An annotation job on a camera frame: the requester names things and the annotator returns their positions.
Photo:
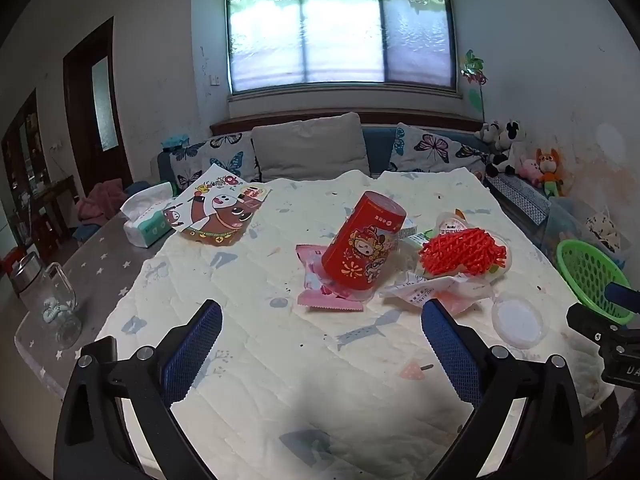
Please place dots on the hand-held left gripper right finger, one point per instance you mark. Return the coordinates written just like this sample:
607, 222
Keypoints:
450, 355

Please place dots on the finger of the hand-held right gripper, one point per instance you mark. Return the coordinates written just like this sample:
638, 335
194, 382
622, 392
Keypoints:
622, 296
595, 322

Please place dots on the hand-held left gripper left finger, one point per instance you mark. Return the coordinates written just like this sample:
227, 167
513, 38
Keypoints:
192, 355

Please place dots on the green plastic mesh basket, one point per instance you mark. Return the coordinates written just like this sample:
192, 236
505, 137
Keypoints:
587, 275

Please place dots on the white printed wrapper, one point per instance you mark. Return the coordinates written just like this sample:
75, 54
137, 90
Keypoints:
435, 292

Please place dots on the clear round plastic lid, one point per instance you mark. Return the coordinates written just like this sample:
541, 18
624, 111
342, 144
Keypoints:
517, 322

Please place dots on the red foam fruit net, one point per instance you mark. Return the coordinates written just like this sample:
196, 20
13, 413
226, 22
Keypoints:
460, 252

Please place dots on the small plastic jelly cup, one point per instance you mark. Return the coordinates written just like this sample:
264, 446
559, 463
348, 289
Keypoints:
450, 222

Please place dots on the red printed cylindrical can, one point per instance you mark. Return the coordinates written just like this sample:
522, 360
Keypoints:
362, 247

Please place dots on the pink snack wrapper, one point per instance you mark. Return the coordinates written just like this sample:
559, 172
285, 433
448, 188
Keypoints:
312, 285

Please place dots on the patterned cloth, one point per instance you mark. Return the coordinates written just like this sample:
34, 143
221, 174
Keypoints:
605, 230

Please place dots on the clear plastic storage box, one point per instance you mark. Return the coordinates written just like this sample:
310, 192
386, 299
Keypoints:
565, 225

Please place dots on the grey star tablecloth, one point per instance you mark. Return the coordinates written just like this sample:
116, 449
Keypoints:
100, 270

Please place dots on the striped folded cloth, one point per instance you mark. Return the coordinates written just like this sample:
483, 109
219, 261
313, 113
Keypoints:
520, 197

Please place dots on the tissue pack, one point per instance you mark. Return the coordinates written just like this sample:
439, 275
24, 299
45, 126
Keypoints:
147, 217

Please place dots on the orange plush fox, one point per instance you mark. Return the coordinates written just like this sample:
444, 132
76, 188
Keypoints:
550, 170

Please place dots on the cartoon printed bag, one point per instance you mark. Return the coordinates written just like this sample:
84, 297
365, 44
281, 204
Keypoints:
220, 205

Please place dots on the glass jar with metal lid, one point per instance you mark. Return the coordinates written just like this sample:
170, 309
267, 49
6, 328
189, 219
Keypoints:
47, 300

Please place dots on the pink plush pig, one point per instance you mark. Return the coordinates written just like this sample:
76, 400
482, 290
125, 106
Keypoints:
530, 170

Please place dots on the pink cloth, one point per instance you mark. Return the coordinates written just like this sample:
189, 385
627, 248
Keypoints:
100, 200

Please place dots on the black and white plush cow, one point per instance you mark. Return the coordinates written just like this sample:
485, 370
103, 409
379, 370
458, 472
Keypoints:
510, 147

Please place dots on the butterfly print pillow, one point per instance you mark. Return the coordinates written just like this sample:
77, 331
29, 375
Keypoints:
432, 150
220, 157

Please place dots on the small white plush dog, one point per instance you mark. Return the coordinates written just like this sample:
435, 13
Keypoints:
489, 132

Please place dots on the grey cushion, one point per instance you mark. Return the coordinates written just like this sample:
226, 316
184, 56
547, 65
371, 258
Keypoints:
310, 147

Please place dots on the dark wooden cabinet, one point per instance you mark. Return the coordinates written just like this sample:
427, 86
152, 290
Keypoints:
22, 150

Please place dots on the dark wooden door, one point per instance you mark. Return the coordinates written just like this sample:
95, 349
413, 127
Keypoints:
82, 110

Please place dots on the colourful pinwheel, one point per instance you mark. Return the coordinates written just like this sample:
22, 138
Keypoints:
472, 72

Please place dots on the window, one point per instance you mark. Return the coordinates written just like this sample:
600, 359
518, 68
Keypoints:
300, 35

